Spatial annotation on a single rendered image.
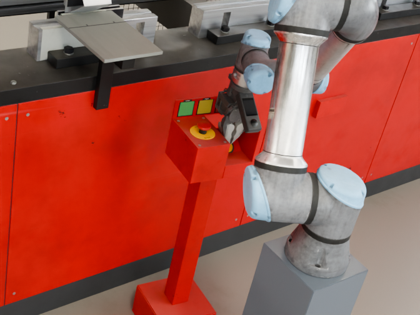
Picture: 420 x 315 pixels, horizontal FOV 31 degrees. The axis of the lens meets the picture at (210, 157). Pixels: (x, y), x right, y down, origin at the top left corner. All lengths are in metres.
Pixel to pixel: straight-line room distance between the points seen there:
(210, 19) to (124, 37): 0.46
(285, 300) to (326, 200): 0.28
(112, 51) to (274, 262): 0.68
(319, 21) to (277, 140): 0.26
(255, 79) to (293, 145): 0.35
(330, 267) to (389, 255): 1.52
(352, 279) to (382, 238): 1.53
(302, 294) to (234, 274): 1.16
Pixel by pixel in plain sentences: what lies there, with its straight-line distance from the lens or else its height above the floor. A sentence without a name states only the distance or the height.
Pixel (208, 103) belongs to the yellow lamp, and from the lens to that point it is 2.21.
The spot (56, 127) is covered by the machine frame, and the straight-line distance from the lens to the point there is 2.16.
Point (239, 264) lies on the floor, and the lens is 2.95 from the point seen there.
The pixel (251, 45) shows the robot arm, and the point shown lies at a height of 1.07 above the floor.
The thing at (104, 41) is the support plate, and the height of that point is 1.00.
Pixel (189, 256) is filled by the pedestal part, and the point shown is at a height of 0.33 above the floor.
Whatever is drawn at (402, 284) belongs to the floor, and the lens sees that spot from 3.14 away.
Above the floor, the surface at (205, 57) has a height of 0.88.
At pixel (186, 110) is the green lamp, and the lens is 2.18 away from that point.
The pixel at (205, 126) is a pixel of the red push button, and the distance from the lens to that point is 2.12.
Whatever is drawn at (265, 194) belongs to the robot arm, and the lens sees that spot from 1.61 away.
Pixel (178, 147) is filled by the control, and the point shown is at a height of 0.72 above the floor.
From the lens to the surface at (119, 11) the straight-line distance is 2.26.
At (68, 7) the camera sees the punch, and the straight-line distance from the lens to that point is 2.18.
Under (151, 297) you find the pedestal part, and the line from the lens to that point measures 2.55.
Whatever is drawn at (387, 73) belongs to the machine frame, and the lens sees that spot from 3.11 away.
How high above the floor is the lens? 1.87
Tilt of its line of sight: 32 degrees down
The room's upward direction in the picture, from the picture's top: 13 degrees clockwise
